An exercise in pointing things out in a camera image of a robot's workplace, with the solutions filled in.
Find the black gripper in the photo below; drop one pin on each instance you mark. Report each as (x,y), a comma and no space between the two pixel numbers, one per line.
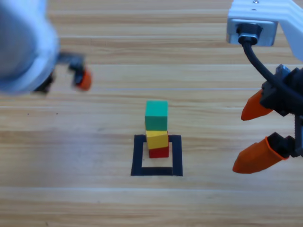
(279,101)
(71,59)

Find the green wooden cube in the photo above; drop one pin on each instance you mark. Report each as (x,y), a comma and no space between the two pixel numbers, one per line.
(156,116)

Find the yellow wooden cube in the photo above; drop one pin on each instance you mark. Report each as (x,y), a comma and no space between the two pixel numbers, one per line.
(156,139)

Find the red wooden cube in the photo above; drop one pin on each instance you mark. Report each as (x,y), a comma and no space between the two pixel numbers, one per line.
(158,152)

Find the black tape square outline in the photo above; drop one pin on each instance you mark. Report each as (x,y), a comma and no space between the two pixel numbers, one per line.
(177,156)

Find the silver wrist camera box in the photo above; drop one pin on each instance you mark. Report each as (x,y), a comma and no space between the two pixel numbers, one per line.
(267,30)

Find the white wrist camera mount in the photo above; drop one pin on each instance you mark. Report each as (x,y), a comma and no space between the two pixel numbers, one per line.
(291,28)

